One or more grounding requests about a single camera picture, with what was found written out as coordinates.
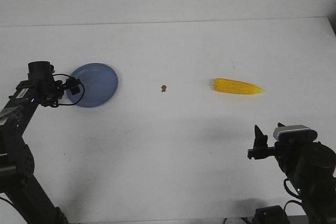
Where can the blue round plate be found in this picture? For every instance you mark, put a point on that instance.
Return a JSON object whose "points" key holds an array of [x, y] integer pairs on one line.
{"points": [[100, 82]]}

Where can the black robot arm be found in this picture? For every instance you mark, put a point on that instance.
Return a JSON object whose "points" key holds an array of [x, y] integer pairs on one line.
{"points": [[308, 165], [21, 188]]}

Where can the yellow corn cob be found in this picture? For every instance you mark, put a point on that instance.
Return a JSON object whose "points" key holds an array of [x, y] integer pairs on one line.
{"points": [[235, 87]]}

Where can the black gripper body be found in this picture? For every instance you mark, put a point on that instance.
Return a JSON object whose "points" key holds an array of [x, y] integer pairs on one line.
{"points": [[261, 152], [50, 92]]}

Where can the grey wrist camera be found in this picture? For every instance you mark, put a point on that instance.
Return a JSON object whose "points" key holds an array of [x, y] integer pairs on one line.
{"points": [[300, 130]]}

